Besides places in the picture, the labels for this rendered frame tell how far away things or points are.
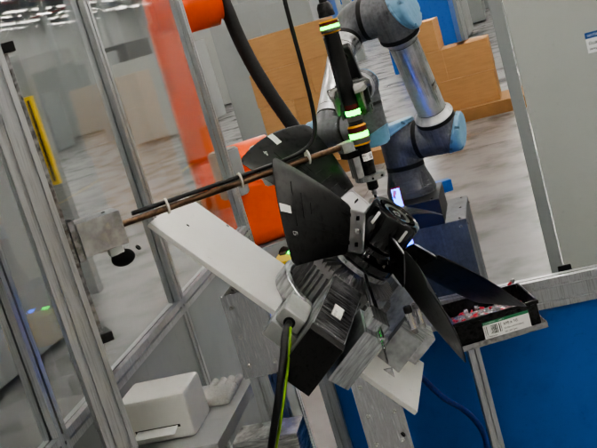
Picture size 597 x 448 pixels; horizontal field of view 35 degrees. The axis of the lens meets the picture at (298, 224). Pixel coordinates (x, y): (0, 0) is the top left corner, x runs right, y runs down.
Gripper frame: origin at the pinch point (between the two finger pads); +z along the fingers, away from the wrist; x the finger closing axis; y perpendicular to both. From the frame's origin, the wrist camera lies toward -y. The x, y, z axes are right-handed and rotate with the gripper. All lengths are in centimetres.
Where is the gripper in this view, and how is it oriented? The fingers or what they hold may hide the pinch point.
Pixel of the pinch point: (344, 91)
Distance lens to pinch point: 213.4
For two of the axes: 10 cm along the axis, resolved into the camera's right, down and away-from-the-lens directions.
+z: -1.8, 2.5, -9.5
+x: -9.5, 2.2, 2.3
